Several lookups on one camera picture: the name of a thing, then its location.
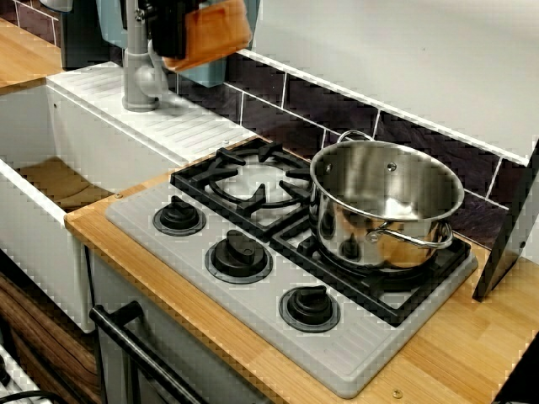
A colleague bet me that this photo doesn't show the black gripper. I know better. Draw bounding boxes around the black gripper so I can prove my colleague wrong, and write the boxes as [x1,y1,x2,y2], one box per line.
[134,0,205,59]

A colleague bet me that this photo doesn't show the orange plastic pot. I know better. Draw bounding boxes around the orange plastic pot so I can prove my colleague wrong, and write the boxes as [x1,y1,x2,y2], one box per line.
[162,0,254,72]

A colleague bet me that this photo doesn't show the black stove knob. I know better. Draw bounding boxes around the black stove knob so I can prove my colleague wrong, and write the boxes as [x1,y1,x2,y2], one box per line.
[204,229,271,284]
[278,284,342,334]
[152,195,208,237]

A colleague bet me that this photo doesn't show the stainless steel pot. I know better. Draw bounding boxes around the stainless steel pot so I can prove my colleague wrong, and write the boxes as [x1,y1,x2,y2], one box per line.
[308,130,466,273]

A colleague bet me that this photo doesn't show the gray toy stove plate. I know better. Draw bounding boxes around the gray toy stove plate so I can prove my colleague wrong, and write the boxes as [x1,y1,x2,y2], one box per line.
[104,136,480,399]

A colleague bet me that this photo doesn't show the gray toy faucet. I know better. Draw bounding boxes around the gray toy faucet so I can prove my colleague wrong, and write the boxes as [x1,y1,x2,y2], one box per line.
[121,0,170,113]

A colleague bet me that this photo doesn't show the teal toy kitchen cabinet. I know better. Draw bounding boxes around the teal toy kitchen cabinet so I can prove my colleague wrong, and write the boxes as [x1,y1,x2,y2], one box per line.
[95,0,262,88]

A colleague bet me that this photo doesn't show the dark gray box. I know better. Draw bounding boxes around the dark gray box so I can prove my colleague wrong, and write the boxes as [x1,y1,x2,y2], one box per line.
[60,11,124,71]

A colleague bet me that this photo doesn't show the white toy sink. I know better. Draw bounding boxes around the white toy sink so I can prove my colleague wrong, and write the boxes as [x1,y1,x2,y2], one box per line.
[0,61,259,334]

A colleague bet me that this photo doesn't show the black burner grate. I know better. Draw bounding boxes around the black burner grate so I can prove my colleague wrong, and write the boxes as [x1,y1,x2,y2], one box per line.
[169,138,316,242]
[269,226,472,327]

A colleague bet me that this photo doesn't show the white oven door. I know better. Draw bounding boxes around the white oven door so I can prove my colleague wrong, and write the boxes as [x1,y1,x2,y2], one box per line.
[89,252,270,404]

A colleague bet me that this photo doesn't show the black side panel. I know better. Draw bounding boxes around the black side panel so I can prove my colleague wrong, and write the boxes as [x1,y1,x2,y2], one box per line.
[471,136,539,304]

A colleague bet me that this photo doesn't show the black oven door handle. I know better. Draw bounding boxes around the black oven door handle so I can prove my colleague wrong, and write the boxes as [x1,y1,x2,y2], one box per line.
[88,300,208,404]

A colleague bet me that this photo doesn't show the black cable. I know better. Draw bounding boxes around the black cable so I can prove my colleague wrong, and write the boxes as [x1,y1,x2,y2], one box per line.
[0,390,56,404]

